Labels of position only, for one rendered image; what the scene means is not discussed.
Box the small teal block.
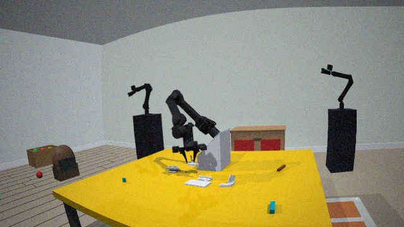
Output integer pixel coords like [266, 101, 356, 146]
[270, 201, 275, 214]

